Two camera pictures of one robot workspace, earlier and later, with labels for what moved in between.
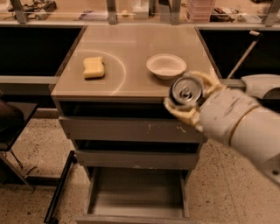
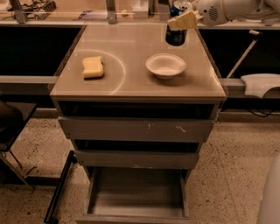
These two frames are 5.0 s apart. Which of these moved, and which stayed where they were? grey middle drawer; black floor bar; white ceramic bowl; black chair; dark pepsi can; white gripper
Moved: dark pepsi can; white gripper
Stayed: white ceramic bowl; black floor bar; black chair; grey middle drawer
